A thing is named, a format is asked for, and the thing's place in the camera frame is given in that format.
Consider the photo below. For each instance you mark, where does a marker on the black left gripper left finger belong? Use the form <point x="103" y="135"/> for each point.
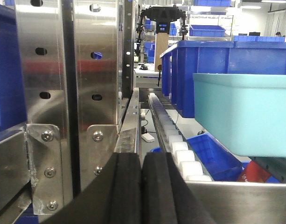
<point x="113" y="197"/>

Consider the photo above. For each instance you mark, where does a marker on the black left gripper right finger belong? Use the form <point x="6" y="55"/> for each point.
<point x="166" y="197"/>

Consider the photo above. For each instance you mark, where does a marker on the light teal plastic bin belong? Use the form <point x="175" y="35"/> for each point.
<point x="245" y="112"/>

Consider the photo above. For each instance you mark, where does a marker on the blue bin under rack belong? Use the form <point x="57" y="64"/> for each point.
<point x="221" y="164"/>

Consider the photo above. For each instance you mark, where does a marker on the white roller track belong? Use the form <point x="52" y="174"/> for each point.
<point x="172" y="141"/>

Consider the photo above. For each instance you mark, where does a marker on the white power adapter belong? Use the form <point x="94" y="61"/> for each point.
<point x="148" y="137"/>

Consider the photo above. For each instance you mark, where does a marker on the red package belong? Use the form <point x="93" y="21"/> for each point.
<point x="253" y="173"/>

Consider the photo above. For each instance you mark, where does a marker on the blue crate far left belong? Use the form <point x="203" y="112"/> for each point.
<point x="12" y="101"/>

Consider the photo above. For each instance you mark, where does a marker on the large blue plastic crate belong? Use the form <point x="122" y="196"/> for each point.
<point x="183" y="59"/>

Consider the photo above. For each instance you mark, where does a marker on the blue crate on background shelf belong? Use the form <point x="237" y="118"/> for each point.
<point x="206" y="30"/>

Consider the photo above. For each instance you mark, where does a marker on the steel front rail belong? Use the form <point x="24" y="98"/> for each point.
<point x="242" y="202"/>

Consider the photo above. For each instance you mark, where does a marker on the black robot on pedestal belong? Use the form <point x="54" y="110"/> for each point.
<point x="163" y="16"/>

